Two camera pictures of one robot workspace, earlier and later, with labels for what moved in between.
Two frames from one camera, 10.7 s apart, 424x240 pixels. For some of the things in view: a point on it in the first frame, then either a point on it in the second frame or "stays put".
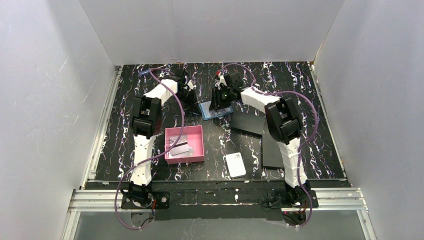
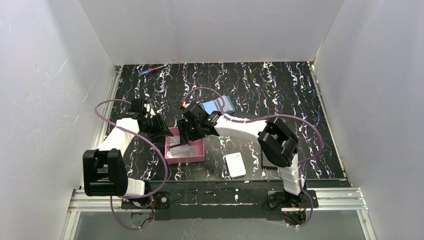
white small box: [236, 165] stays put
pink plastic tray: [194, 139] stays put
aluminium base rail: [349, 200] stays put
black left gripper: [191, 98] -> [159, 126]
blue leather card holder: [207, 114] stays put
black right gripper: [219, 100] -> [187, 132]
